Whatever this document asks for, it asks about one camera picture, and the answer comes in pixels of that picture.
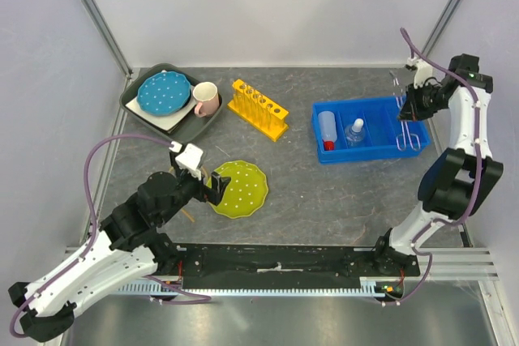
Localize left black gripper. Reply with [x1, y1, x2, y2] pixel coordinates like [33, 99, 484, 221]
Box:
[158, 152, 231, 225]

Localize metal crucible tongs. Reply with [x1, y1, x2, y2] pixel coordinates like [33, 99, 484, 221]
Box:
[389, 70, 422, 152]

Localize glass flask white stopper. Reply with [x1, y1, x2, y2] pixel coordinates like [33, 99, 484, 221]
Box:
[345, 118, 365, 147]

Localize white wash bottle red cap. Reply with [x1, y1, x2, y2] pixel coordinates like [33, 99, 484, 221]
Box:
[318, 111, 337, 152]

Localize yellow test tube rack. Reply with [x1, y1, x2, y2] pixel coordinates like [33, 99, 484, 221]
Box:
[227, 79, 289, 142]

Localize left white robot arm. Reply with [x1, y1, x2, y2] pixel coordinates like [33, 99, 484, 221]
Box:
[8, 172, 231, 343]

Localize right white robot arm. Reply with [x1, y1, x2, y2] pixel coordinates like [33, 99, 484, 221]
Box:
[371, 53, 504, 276]

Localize green dotted plate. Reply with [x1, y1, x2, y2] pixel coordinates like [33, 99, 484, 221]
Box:
[211, 160, 268, 220]

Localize blue plastic bin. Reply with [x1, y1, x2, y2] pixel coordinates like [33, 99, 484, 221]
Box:
[311, 96, 431, 164]

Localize white square plate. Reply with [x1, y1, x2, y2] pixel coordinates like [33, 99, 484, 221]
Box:
[122, 94, 196, 132]

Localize pink mug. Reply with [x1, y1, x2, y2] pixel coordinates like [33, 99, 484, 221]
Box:
[192, 82, 220, 117]

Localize blue dotted plate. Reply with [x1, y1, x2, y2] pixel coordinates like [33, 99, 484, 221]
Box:
[136, 70, 191, 117]

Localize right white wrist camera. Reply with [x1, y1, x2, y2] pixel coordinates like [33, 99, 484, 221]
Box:
[405, 57, 433, 89]

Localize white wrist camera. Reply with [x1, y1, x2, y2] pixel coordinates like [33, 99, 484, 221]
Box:
[174, 143, 204, 181]
[405, 57, 433, 89]

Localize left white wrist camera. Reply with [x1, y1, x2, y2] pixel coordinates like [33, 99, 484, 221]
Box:
[174, 143, 204, 181]

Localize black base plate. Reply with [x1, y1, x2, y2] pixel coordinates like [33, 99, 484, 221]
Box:
[157, 243, 420, 290]

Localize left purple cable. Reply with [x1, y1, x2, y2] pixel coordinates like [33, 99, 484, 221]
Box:
[8, 133, 214, 339]

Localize slotted cable duct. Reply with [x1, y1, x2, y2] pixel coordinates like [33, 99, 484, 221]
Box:
[117, 276, 406, 297]

